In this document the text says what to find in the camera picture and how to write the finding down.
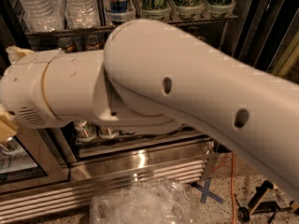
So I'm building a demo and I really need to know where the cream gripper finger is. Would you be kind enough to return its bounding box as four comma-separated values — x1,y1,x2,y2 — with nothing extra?
6,46,33,64
0,105,19,144

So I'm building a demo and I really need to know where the clear water bottle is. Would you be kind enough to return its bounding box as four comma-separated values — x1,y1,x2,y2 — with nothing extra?
65,0,100,29
20,0,64,32

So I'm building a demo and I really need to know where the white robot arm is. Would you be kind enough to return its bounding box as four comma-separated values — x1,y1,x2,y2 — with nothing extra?
1,20,299,200

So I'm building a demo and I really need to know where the left closed fridge door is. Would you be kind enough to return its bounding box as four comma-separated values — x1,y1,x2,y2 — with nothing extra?
0,128,69,194

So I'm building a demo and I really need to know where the steel fridge base grille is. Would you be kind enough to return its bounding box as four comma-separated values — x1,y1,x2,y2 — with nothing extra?
0,141,217,224

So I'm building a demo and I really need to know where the open glass fridge door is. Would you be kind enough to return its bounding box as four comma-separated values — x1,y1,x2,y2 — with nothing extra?
227,0,299,76

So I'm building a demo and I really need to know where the front left pale can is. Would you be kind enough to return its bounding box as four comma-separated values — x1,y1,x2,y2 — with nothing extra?
74,120,97,142

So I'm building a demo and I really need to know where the pale can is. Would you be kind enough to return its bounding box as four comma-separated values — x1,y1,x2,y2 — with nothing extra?
74,120,97,142
99,127,120,139

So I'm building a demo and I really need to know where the crumpled clear plastic wrap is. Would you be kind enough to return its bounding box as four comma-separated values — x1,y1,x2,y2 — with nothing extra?
89,179,197,224

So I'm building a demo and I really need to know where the blue tape cross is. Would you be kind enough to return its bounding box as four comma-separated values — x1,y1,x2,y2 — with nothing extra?
192,178,223,204

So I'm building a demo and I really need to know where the top wire shelf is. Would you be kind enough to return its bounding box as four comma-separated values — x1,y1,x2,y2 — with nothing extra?
25,14,238,39

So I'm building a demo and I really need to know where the orange extension cable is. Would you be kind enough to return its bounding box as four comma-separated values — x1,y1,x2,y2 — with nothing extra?
212,152,237,224

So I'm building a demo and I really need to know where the yellow black stand frame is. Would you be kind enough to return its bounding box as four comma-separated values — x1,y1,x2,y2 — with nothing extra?
237,180,299,224

